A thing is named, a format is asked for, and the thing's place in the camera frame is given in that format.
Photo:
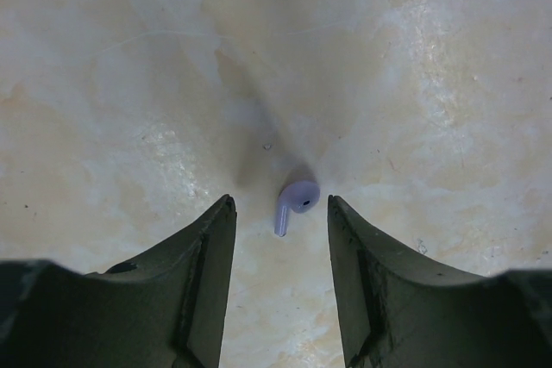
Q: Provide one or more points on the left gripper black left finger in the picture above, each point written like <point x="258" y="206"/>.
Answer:
<point x="164" y="307"/>

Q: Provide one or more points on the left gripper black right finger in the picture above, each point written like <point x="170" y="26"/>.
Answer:
<point x="399" y="308"/>

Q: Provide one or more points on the purple earbud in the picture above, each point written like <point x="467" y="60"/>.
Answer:
<point x="297" y="197"/>

